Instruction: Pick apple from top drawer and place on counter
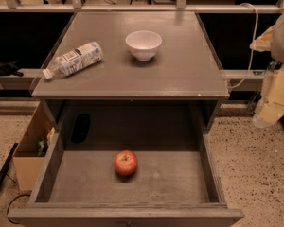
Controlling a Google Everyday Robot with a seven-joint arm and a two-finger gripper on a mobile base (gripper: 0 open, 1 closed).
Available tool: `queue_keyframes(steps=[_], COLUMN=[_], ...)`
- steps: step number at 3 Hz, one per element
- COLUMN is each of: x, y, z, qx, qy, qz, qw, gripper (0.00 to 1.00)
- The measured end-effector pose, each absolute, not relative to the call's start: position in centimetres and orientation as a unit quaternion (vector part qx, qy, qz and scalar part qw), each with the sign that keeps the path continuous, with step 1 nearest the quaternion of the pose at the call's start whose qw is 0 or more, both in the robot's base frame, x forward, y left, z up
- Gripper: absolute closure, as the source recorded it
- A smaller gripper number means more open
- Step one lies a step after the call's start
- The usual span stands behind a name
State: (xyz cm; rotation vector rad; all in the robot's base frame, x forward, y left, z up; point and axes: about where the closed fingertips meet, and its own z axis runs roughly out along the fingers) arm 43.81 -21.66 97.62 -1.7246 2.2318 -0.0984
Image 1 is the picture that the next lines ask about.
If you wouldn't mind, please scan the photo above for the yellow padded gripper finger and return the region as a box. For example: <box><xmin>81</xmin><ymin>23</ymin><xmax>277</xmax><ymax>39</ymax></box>
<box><xmin>250</xmin><ymin>26</ymin><xmax>275</xmax><ymax>52</ymax></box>
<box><xmin>253</xmin><ymin>66</ymin><xmax>284</xmax><ymax>128</ymax></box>

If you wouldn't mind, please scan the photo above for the red apple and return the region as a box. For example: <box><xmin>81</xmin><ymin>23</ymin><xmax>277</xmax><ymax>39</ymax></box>
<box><xmin>114</xmin><ymin>150</ymin><xmax>137</xmax><ymax>176</ymax></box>

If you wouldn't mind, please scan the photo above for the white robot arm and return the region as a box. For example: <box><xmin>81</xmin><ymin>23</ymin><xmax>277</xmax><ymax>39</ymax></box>
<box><xmin>250</xmin><ymin>12</ymin><xmax>284</xmax><ymax>128</ymax></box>

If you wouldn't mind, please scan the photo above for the grey cabinet with counter top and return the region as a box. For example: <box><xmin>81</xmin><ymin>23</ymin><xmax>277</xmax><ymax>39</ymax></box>
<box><xmin>32</xmin><ymin>11</ymin><xmax>229</xmax><ymax>131</ymax></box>

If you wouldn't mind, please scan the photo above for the open grey top drawer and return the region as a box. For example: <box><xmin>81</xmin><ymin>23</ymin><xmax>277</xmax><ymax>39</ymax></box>
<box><xmin>7</xmin><ymin>104</ymin><xmax>245</xmax><ymax>227</ymax></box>

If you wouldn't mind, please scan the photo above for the white ceramic bowl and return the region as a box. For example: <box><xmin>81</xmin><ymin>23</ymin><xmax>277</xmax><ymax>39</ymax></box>
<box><xmin>125</xmin><ymin>30</ymin><xmax>163</xmax><ymax>61</ymax></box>

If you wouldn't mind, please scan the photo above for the clear plastic water bottle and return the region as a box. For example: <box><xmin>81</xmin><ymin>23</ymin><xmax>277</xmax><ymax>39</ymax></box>
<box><xmin>43</xmin><ymin>42</ymin><xmax>103</xmax><ymax>80</ymax></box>

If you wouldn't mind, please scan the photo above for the green item in box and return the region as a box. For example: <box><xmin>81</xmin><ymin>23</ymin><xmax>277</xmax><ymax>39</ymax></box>
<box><xmin>37</xmin><ymin>138</ymin><xmax>47</xmax><ymax>157</ymax></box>

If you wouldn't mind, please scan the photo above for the cardboard box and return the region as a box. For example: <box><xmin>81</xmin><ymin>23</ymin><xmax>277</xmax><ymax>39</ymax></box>
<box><xmin>13</xmin><ymin>105</ymin><xmax>54</xmax><ymax>191</ymax></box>

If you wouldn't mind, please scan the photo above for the white cable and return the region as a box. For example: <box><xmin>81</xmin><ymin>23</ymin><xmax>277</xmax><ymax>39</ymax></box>
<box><xmin>227</xmin><ymin>2</ymin><xmax>259</xmax><ymax>91</ymax></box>

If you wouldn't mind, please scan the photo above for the metal frame rail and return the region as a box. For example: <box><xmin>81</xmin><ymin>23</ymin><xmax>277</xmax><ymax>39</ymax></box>
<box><xmin>0</xmin><ymin>4</ymin><xmax>284</xmax><ymax>14</ymax></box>

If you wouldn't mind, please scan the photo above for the black cable on floor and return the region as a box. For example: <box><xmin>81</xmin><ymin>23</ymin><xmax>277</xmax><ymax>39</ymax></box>
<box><xmin>6</xmin><ymin>193</ymin><xmax>31</xmax><ymax>225</ymax></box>

